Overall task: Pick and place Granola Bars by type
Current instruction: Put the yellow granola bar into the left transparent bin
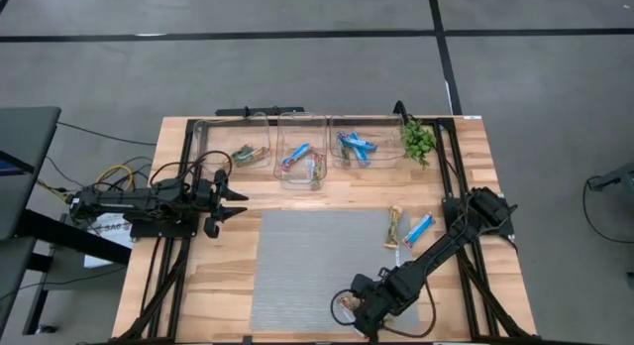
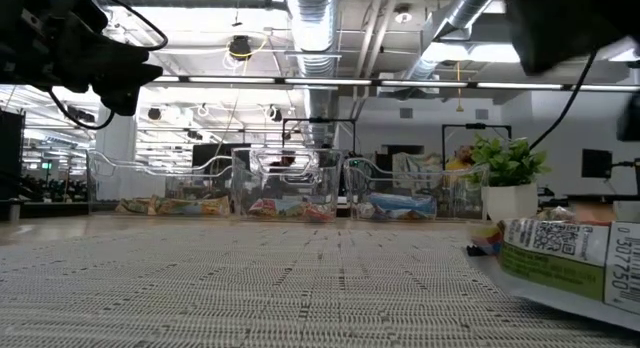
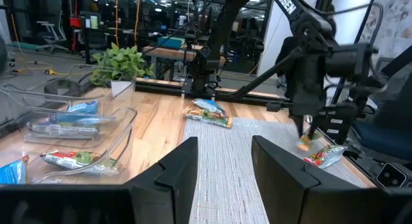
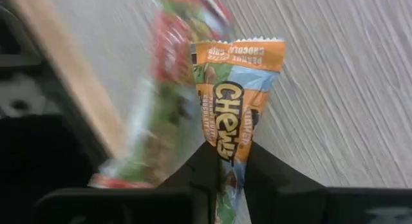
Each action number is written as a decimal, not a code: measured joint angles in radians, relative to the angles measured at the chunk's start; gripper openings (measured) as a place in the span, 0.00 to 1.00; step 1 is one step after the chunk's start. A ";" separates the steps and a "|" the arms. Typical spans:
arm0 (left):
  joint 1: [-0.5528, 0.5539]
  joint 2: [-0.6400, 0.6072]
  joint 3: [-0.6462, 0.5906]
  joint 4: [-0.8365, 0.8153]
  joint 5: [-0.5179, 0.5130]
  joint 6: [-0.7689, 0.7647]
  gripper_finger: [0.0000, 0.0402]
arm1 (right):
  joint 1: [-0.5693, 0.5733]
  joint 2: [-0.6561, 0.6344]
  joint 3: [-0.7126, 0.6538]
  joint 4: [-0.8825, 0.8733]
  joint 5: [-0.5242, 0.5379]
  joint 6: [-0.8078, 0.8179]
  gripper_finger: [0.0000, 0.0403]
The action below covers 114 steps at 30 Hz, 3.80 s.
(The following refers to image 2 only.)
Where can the LED light bar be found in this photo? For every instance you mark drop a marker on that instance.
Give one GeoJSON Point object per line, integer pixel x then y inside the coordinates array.
{"type": "Point", "coordinates": [350, 82]}

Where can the grey woven table mat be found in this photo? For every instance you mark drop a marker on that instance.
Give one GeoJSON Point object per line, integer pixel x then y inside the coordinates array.
{"type": "Point", "coordinates": [250, 288]}

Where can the person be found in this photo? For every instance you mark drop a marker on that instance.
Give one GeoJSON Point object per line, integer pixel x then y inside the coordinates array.
{"type": "Point", "coordinates": [460, 158]}
{"type": "Point", "coordinates": [286, 160]}

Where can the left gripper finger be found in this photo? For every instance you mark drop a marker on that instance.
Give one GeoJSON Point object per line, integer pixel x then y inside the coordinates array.
{"type": "Point", "coordinates": [125, 63]}
{"type": "Point", "coordinates": [117, 100]}

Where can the multicolour granola bar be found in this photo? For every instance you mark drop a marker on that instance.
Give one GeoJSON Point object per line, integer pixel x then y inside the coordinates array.
{"type": "Point", "coordinates": [486, 239]}

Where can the silver ventilation duct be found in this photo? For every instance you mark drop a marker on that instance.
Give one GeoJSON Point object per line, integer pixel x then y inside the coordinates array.
{"type": "Point", "coordinates": [450, 18]}
{"type": "Point", "coordinates": [310, 28]}

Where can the green plant in white pot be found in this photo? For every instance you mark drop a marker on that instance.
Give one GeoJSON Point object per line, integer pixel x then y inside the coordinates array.
{"type": "Point", "coordinates": [507, 163]}

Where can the green and orange granola bar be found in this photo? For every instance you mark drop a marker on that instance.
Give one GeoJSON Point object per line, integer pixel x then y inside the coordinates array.
{"type": "Point", "coordinates": [195, 206]}

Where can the granola bar with QR code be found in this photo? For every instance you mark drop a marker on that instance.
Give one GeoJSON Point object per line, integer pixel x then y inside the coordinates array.
{"type": "Point", "coordinates": [555, 258]}

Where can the black background frame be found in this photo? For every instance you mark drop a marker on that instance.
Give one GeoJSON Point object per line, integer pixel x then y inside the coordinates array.
{"type": "Point", "coordinates": [477, 126]}
{"type": "Point", "coordinates": [320, 120]}

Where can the black partition panel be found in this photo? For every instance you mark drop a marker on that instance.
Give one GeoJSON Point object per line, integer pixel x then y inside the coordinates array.
{"type": "Point", "coordinates": [11, 153]}

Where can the clear plastic bin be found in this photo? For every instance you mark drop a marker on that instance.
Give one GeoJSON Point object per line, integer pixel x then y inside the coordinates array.
{"type": "Point", "coordinates": [150, 178]}
{"type": "Point", "coordinates": [287, 188]}
{"type": "Point", "coordinates": [415, 183]}

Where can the black monitor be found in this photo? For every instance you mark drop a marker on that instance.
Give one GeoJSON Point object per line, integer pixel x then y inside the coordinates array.
{"type": "Point", "coordinates": [215, 155]}

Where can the black wall box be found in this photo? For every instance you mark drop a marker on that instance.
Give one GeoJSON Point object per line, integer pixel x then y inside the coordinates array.
{"type": "Point", "coordinates": [596, 163]}

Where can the black spotlight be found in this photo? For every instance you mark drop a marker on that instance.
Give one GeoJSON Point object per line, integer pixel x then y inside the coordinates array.
{"type": "Point", "coordinates": [154, 113]}
{"type": "Point", "coordinates": [276, 115]}

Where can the blue granola bar red ends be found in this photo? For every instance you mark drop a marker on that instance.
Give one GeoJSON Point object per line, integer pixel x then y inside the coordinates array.
{"type": "Point", "coordinates": [405, 205]}

